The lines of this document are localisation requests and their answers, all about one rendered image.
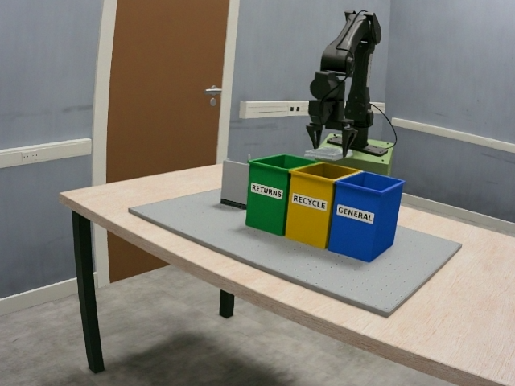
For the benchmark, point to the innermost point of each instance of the yellow open-top bin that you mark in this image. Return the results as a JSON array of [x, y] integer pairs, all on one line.
[[311, 202]]

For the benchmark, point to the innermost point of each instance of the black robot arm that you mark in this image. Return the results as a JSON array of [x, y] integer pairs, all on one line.
[[358, 104]]

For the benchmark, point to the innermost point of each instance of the blue bin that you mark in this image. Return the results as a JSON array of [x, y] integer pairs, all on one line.
[[364, 220]]

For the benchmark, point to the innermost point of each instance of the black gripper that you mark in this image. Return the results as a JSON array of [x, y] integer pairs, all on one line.
[[335, 125]]

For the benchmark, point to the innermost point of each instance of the green bin labelled returns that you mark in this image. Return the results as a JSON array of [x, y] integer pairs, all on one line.
[[268, 191]]

